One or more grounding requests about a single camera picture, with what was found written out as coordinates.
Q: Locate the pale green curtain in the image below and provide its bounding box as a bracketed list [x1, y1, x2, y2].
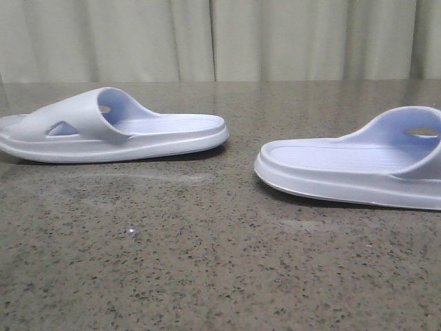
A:
[1, 1, 440, 83]

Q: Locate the light blue slipper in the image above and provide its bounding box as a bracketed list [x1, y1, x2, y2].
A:
[1, 87, 229, 163]
[254, 106, 440, 210]

